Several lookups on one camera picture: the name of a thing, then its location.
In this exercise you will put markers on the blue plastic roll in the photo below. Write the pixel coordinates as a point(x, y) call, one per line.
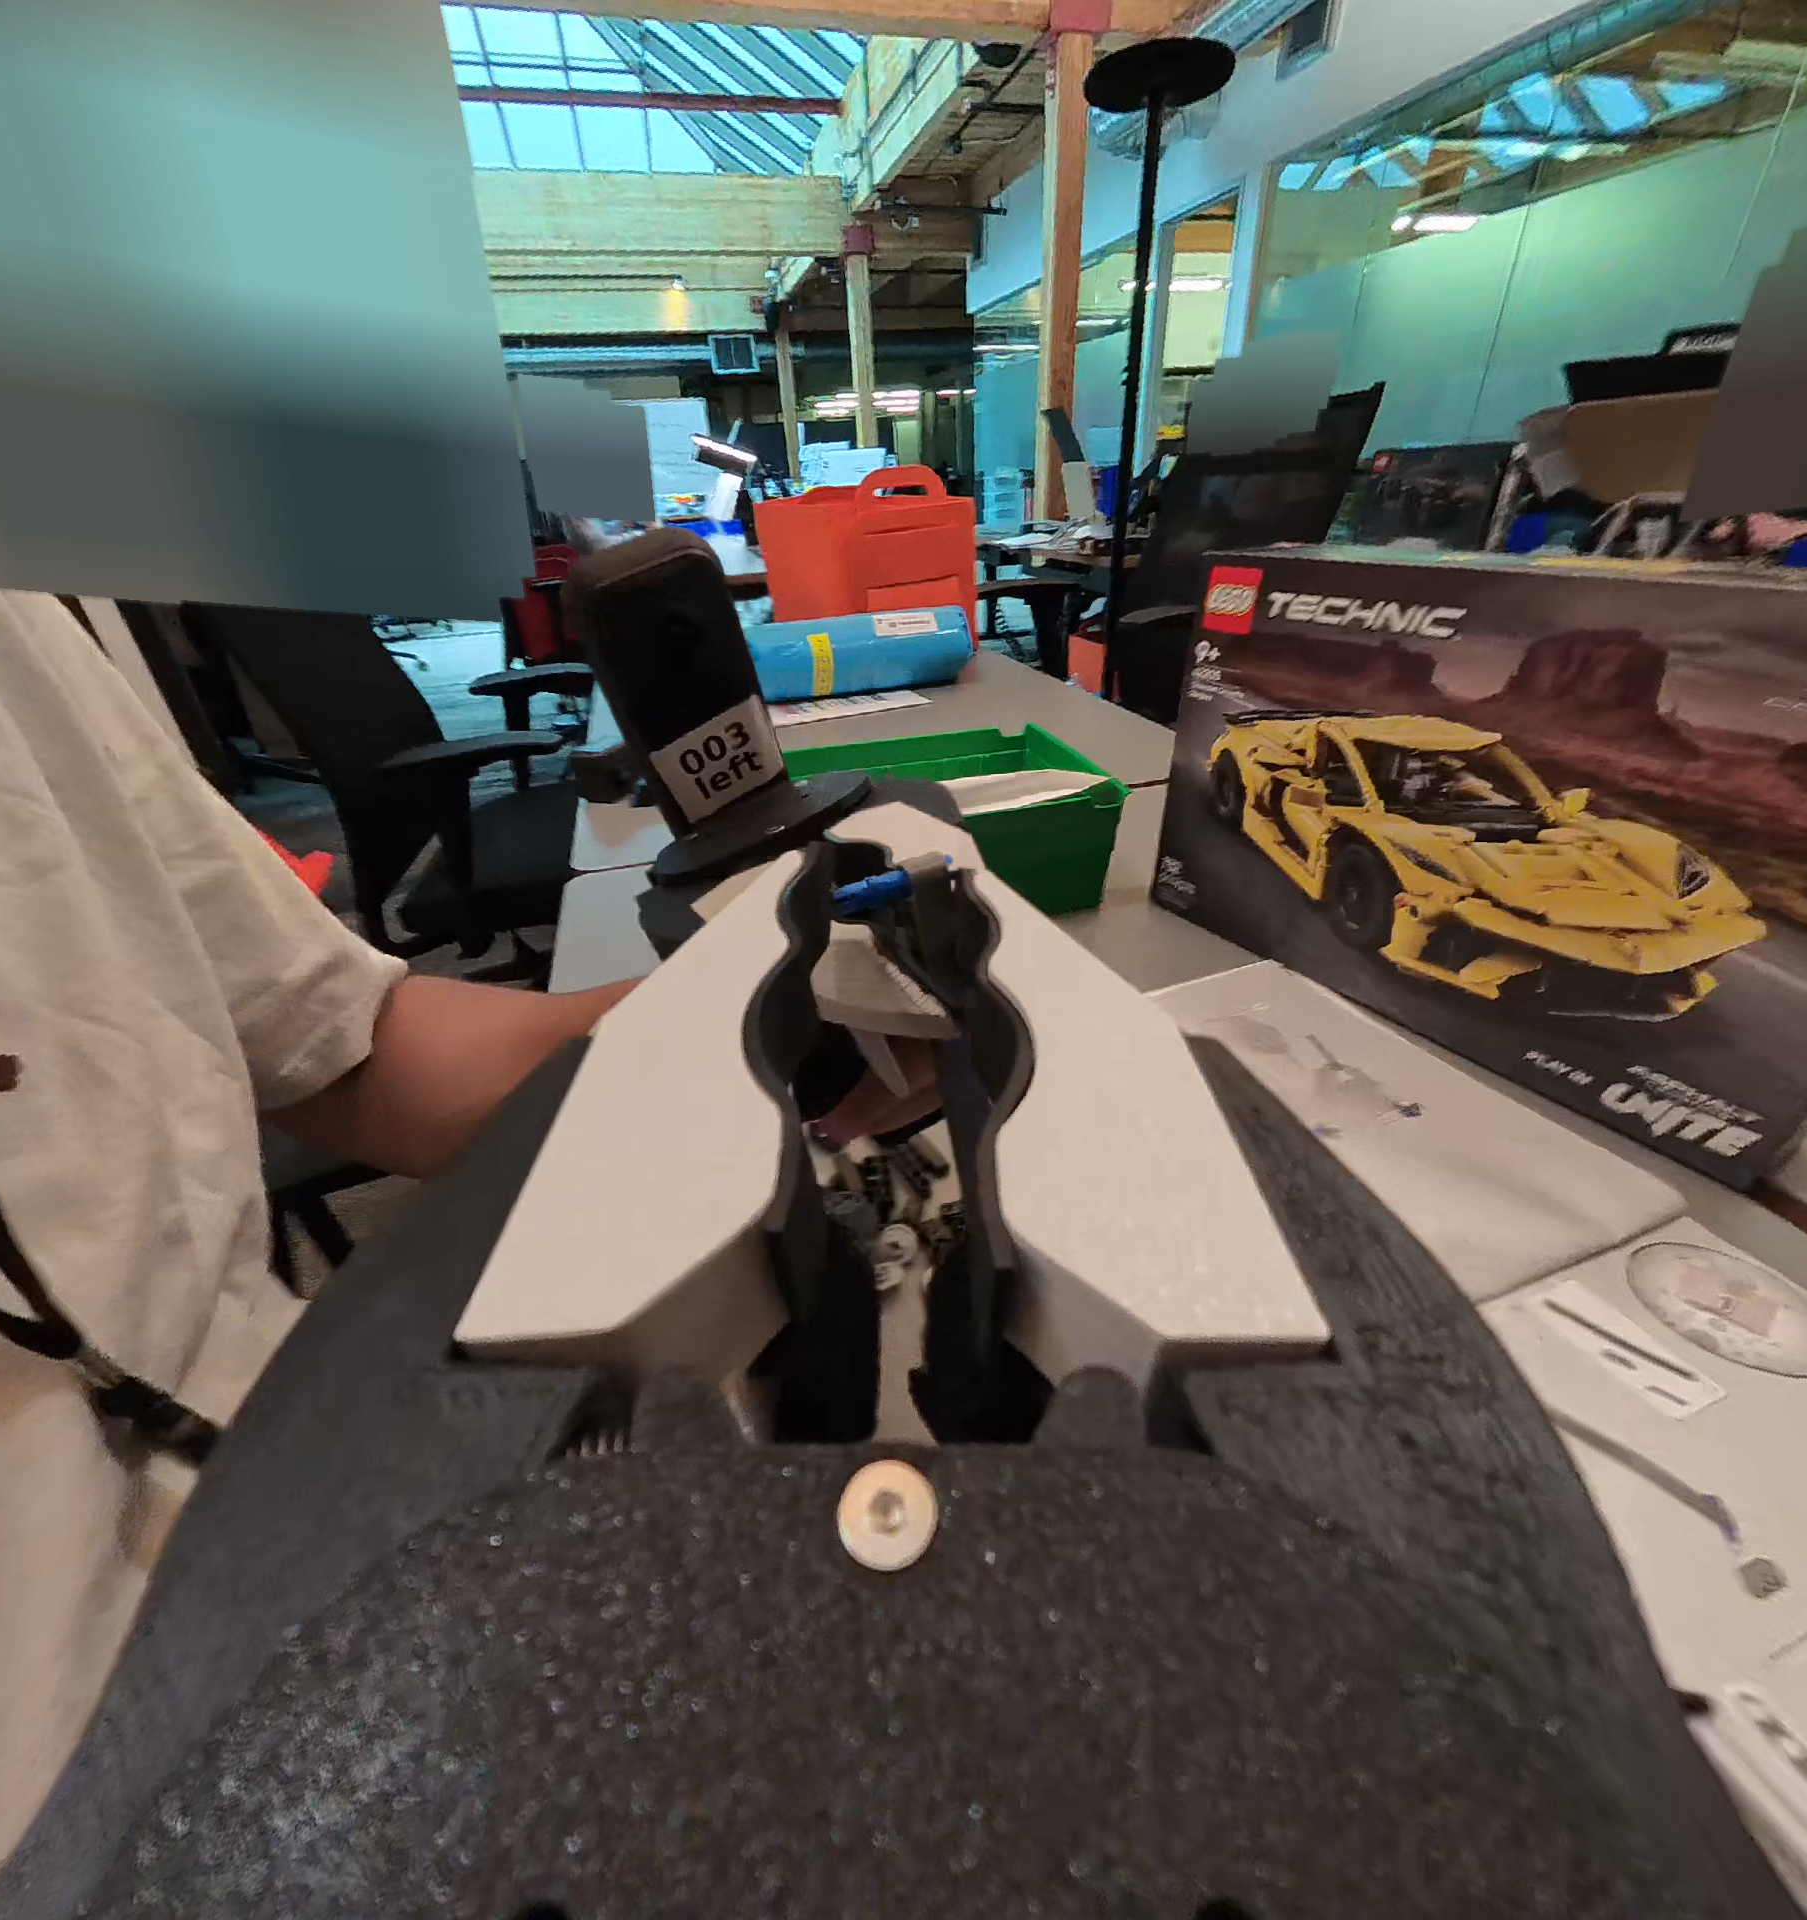
point(844, 660)

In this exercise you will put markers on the long dark grey lego beam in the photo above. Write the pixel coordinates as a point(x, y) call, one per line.
point(970, 1171)

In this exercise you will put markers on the black floor lamp pole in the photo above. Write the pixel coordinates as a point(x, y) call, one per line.
point(1136, 375)

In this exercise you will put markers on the pile of black grey parts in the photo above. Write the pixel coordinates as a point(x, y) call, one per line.
point(880, 1185)

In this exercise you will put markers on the person's left hand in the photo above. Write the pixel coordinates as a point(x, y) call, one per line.
point(880, 1113)

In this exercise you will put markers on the green plastic bin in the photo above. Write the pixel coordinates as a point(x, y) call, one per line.
point(1054, 855)

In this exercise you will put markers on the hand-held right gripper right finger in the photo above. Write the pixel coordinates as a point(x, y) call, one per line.
point(1174, 1201)

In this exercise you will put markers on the cardboard box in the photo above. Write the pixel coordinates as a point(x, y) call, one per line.
point(1624, 450)

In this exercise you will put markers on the black mesh office chair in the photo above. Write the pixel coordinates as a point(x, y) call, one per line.
point(1264, 511)

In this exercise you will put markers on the blue lego pin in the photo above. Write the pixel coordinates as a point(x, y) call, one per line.
point(862, 895)

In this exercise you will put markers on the orange fabric bag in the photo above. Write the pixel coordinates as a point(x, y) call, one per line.
point(858, 554)

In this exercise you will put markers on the open instruction booklet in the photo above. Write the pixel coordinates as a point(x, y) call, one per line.
point(1444, 1171)

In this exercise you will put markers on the lego set box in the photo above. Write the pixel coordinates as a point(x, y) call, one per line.
point(1444, 900)

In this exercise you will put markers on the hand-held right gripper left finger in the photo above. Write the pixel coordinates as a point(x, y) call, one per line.
point(619, 1201)

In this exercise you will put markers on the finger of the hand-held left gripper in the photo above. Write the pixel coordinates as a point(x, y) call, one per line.
point(904, 829)
point(880, 998)

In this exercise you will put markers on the person's left forearm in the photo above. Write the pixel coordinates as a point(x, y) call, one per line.
point(439, 1065)

